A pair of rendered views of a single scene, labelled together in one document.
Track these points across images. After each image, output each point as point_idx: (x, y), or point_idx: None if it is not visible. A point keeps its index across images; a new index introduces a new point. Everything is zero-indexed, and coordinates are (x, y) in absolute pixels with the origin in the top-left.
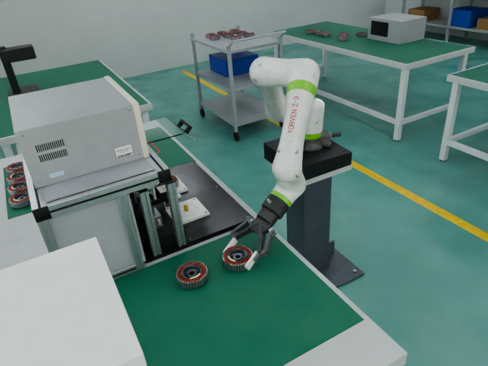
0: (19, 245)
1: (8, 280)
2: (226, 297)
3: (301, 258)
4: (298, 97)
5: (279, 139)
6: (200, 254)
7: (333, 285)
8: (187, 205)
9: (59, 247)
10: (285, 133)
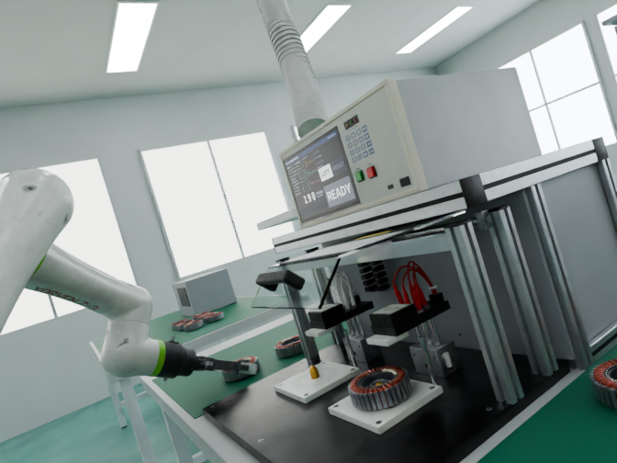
0: None
1: None
2: (260, 354)
3: (167, 399)
4: None
5: (115, 282)
6: (288, 365)
7: (154, 390)
8: (309, 369)
9: None
10: (106, 274)
